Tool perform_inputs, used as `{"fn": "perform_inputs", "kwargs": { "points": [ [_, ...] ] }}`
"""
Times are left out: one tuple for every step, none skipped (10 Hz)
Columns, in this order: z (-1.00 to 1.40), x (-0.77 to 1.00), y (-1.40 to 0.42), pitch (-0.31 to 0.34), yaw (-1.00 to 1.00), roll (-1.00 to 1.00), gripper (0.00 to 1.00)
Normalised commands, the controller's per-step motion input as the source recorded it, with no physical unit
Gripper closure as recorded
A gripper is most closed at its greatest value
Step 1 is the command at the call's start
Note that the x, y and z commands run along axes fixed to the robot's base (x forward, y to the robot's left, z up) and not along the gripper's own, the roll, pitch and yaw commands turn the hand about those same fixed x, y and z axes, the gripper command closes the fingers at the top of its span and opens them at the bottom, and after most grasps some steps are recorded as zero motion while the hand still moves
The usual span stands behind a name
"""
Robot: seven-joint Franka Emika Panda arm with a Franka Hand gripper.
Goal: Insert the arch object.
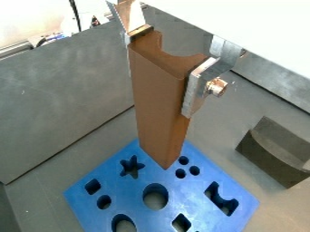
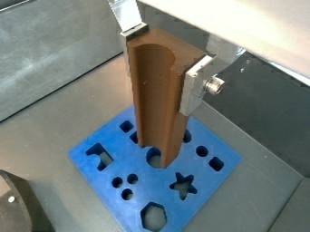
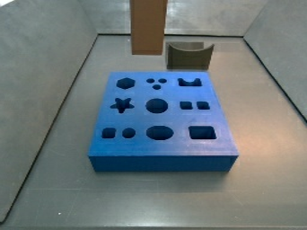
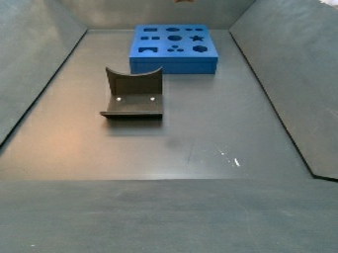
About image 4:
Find black curved holder stand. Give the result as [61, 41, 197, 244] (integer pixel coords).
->
[100, 68, 164, 118]

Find blue shape sorter box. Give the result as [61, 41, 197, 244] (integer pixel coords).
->
[129, 24, 217, 74]

